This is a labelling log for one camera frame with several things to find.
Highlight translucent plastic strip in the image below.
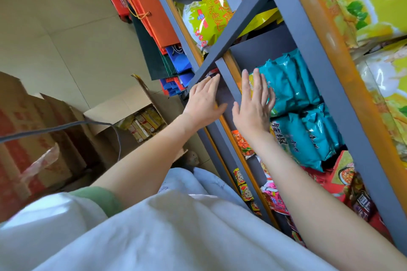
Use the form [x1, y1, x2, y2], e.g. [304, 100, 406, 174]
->
[19, 143, 61, 183]

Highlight person's left forearm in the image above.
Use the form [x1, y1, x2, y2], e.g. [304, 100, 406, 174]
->
[90, 115, 198, 210]

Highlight orange snack packets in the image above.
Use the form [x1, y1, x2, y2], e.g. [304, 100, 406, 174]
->
[231, 129, 255, 159]

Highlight dark green gift bag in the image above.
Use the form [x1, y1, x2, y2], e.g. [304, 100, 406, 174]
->
[128, 4, 177, 81]

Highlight bunch of small gift bags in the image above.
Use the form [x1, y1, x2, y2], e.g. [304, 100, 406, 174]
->
[160, 75, 187, 97]

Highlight yellow handled snack bag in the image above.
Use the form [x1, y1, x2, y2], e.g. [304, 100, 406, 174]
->
[237, 7, 284, 39]

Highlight row of blue gift bags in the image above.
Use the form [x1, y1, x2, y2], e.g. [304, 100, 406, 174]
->
[165, 44, 195, 89]

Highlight stack of red packets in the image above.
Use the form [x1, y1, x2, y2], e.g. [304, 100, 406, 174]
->
[286, 150, 393, 246]

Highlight lime green snack bags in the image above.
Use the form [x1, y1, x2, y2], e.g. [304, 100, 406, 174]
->
[183, 0, 234, 51]

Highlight person's right forearm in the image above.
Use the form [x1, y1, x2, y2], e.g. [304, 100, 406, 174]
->
[251, 131, 407, 271]

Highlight row of yellow snack bags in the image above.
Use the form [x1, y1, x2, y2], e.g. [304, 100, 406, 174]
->
[313, 0, 407, 170]

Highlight large orange gift bag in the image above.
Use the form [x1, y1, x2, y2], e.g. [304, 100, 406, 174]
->
[105, 0, 180, 55]

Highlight cardboard cartons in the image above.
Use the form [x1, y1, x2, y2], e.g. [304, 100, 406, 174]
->
[0, 72, 86, 222]

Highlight person's left hand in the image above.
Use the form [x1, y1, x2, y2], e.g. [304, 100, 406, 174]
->
[183, 74, 228, 132]

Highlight pink snack packet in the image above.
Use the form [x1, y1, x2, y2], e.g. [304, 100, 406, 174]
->
[256, 156, 290, 216]

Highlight stack of green cartoon packets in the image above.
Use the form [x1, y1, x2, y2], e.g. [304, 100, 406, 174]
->
[233, 167, 263, 217]

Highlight grey cable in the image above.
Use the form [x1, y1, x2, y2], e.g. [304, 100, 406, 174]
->
[0, 121, 122, 162]

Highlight green shirt sleeve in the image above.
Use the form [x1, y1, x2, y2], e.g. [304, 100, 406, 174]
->
[68, 186, 125, 217]

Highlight grey metal shelf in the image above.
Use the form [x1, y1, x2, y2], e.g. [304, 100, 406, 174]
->
[141, 0, 407, 255]

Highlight person's left shoe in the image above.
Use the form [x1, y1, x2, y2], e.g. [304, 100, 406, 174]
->
[186, 150, 201, 167]

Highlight teal noodle packets row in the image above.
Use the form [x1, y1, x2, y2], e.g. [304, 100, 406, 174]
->
[249, 48, 344, 172]

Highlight person's right hand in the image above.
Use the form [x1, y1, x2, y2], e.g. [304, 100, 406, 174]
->
[232, 69, 276, 143]

